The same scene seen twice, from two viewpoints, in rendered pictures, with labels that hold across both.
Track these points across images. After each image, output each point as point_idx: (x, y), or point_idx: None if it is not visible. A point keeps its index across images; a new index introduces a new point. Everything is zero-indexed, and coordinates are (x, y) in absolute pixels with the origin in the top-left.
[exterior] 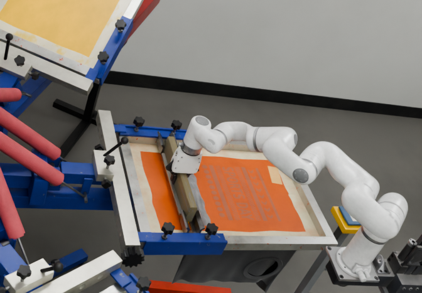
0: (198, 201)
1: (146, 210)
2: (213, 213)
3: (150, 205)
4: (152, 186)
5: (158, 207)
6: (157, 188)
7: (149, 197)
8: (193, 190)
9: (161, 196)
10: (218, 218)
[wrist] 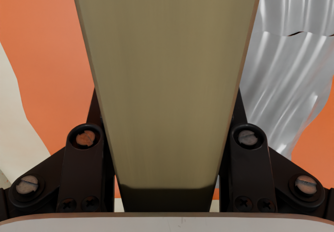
0: (291, 110)
1: (6, 147)
2: (329, 150)
3: (18, 127)
4: (8, 9)
5: (61, 136)
6: (47, 24)
7: (5, 88)
8: (306, 38)
9: (76, 81)
10: (328, 168)
